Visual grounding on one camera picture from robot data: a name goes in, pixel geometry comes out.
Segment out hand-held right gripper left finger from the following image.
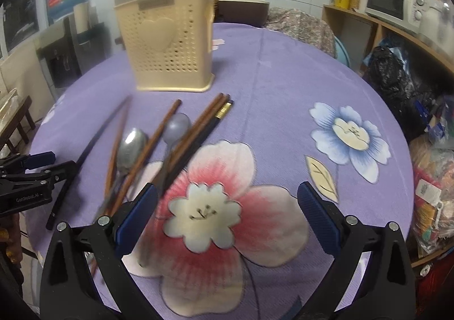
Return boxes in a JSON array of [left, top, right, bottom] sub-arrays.
[[40, 182, 159, 320]]

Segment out white microwave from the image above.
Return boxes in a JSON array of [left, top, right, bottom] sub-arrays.
[[365, 0, 431, 24]]

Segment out black trash bag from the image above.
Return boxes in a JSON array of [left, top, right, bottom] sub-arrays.
[[363, 45, 430, 143]]

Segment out beige perforated utensil holder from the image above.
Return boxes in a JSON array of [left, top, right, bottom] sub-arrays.
[[113, 0, 218, 94]]

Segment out chopsticks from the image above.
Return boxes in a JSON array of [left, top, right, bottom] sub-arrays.
[[161, 100, 235, 199]]

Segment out wooden shelf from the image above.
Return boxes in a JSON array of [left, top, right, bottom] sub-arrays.
[[323, 4, 454, 72]]

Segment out white rice cooker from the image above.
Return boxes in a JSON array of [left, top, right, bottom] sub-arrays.
[[216, 0, 270, 28]]

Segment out patterned floral cloth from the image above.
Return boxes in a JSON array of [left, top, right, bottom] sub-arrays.
[[264, 8, 336, 58]]

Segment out stack of paper cups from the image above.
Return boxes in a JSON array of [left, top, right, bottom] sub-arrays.
[[73, 3, 91, 45]]

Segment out purple floral tablecloth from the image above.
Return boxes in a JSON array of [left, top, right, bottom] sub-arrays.
[[28, 22, 416, 320]]

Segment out water dispenser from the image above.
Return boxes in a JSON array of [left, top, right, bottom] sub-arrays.
[[35, 18, 107, 90]]

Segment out brown wooden chopstick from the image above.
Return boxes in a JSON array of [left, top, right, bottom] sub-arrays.
[[106, 99, 182, 218], [104, 96, 133, 200], [161, 94, 230, 196], [156, 93, 224, 193]]

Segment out plain black chopstick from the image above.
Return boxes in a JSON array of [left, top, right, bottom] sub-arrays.
[[45, 107, 121, 230]]

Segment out blue basin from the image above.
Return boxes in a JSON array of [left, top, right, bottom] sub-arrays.
[[333, 38, 350, 67]]

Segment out wooden chair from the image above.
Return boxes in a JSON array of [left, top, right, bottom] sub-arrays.
[[0, 93, 36, 155]]

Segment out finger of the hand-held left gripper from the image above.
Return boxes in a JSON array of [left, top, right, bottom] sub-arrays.
[[0, 151, 56, 178], [14, 161, 78, 186]]

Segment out bag of colourful packets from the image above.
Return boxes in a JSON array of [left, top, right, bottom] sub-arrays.
[[408, 136, 454, 264]]

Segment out metal spoon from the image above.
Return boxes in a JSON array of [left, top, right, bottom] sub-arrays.
[[93, 127, 149, 225]]

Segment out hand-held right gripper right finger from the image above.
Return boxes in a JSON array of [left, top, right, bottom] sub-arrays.
[[297, 181, 415, 320]]

